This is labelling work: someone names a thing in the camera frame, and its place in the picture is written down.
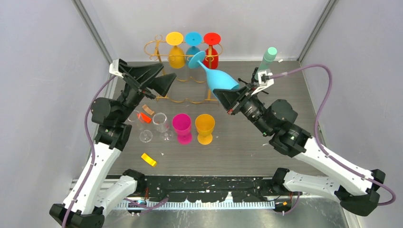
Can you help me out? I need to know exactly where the clear wine glass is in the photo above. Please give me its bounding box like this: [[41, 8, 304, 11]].
[[152, 113, 173, 142], [127, 110, 153, 143]]

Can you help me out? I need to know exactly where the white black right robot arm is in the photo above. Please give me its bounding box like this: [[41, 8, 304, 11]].
[[213, 84, 385, 216]]

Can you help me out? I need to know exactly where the yellow wine glass back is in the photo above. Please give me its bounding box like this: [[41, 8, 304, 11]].
[[165, 31, 185, 69]]

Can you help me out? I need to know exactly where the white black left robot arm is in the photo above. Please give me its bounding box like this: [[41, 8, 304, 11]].
[[49, 59, 176, 228]]

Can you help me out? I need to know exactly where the yellow wine glass front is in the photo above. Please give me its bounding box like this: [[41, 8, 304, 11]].
[[195, 114, 215, 145]]

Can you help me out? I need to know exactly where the pink wine glass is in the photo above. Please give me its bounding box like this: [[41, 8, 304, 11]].
[[172, 113, 192, 145]]

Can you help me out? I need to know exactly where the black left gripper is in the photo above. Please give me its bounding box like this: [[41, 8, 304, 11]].
[[116, 64, 176, 123]]

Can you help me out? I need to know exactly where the yellow block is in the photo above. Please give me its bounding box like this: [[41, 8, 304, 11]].
[[141, 153, 157, 167]]

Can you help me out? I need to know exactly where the red wine glass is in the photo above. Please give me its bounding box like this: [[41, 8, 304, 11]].
[[203, 32, 221, 69]]

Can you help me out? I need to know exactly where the orange red block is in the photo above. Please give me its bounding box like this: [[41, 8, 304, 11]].
[[137, 112, 152, 124]]

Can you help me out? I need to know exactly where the aluminium frame rail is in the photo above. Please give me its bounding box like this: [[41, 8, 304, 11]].
[[69, 179, 347, 211]]

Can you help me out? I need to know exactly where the yellow wine glass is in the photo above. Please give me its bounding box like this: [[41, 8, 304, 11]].
[[195, 114, 215, 145], [165, 31, 185, 69]]

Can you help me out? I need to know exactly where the gold wire glass rack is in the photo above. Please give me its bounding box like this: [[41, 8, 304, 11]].
[[144, 34, 224, 105]]

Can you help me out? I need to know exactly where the blue wine glass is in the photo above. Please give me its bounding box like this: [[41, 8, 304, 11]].
[[188, 51, 240, 98], [184, 32, 202, 65]]

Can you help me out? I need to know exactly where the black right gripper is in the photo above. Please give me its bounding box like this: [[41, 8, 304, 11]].
[[213, 82, 273, 136]]

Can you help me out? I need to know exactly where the small black tripod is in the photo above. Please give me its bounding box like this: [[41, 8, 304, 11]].
[[238, 67, 258, 85]]

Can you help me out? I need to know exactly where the tan wooden block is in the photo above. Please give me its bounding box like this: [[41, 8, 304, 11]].
[[142, 104, 155, 116]]

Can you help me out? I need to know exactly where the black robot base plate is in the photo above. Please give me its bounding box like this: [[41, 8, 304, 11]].
[[104, 174, 303, 205]]

